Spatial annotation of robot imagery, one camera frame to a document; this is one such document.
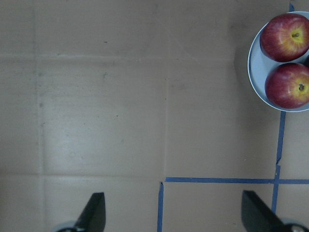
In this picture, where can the red apple on plate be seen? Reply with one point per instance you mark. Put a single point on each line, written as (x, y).
(287, 86)
(285, 37)

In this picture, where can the white round plate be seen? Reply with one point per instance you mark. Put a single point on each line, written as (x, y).
(259, 67)

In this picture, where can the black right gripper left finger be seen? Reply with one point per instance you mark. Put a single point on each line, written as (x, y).
(91, 219)

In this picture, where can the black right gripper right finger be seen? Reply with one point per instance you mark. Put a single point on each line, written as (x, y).
(256, 216)

